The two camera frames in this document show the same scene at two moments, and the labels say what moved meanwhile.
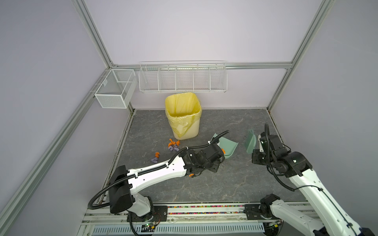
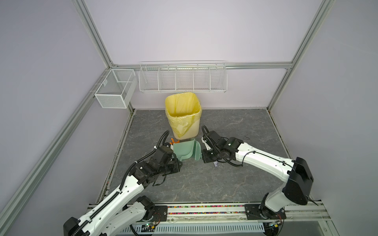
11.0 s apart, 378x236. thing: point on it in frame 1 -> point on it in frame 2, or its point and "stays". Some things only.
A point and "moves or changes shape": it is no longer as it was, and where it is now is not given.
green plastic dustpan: [228, 146] moves or changes shape
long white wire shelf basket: [183, 76] stays
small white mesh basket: [116, 90] stays
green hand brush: [250, 141] moves or changes shape
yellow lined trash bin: [183, 112] stays
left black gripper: [214, 168] -> [176, 167]
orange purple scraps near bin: [173, 145] stays
